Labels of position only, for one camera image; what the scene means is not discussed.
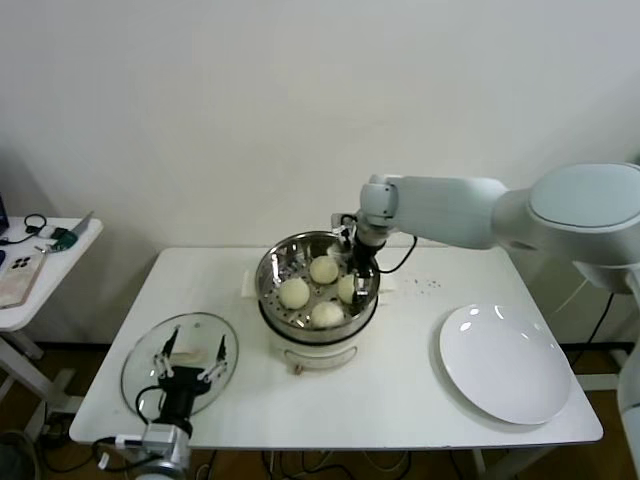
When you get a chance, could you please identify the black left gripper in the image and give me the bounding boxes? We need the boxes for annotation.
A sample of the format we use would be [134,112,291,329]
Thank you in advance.
[152,324,229,425]

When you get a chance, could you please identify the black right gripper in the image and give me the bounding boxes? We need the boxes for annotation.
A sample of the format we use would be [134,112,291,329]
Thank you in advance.
[349,234,382,305]

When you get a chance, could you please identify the white steamed baozi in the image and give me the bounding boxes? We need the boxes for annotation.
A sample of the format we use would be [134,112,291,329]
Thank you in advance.
[278,278,311,310]
[336,273,366,305]
[308,255,340,285]
[310,300,345,330]

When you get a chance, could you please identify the glass lid with white handle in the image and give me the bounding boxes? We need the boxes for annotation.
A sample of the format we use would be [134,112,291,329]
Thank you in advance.
[120,312,240,422]

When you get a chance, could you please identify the stainless steel steamer basket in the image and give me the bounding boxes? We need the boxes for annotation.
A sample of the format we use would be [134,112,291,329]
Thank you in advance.
[242,229,399,345]

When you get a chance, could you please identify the black floor power box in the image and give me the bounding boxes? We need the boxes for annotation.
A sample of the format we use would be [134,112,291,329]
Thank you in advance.
[42,412,76,441]

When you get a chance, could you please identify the white round plate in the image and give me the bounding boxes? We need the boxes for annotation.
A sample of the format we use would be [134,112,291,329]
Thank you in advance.
[438,303,572,426]

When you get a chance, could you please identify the white side table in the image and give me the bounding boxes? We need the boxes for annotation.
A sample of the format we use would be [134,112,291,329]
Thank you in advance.
[0,217,105,419]

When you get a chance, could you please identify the dark grey round object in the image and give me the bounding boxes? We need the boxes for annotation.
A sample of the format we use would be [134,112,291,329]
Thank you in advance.
[0,432,37,480]

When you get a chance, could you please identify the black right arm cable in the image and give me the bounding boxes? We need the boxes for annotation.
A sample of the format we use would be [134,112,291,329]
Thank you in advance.
[374,234,419,275]

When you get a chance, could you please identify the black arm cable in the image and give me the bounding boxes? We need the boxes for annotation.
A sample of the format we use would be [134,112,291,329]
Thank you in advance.
[374,234,419,275]
[135,385,166,422]

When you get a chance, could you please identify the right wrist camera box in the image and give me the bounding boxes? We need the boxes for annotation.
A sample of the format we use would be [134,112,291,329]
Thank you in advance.
[330,212,357,239]

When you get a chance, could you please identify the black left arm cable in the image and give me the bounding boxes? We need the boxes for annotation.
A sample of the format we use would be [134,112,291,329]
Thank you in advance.
[135,385,166,422]

